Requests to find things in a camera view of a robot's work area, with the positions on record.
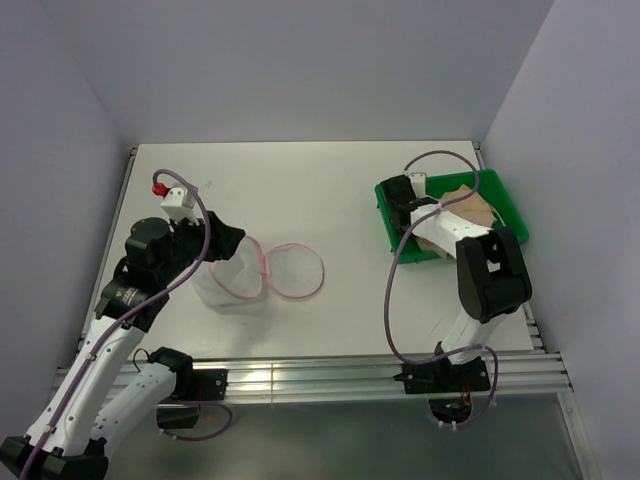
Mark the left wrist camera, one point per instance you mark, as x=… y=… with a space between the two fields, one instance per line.
x=177 y=202

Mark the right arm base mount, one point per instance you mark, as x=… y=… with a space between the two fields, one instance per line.
x=458 y=382

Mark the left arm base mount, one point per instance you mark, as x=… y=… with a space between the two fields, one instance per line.
x=182 y=410

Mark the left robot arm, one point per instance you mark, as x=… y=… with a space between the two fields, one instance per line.
x=76 y=433

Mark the white mesh laundry bag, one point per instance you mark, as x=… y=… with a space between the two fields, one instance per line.
x=243 y=283

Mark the beige bra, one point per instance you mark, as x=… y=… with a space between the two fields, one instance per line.
x=470 y=205

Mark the aluminium frame rail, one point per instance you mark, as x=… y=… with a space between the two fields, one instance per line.
x=276 y=374

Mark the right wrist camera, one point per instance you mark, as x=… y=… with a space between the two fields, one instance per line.
x=418 y=181

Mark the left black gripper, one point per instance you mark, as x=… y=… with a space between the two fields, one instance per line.
x=224 y=238

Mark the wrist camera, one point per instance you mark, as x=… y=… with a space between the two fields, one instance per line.
x=177 y=202
x=418 y=181

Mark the green plastic bin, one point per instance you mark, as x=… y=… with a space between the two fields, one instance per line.
x=491 y=189

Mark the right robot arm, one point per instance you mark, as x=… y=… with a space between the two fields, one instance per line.
x=492 y=277

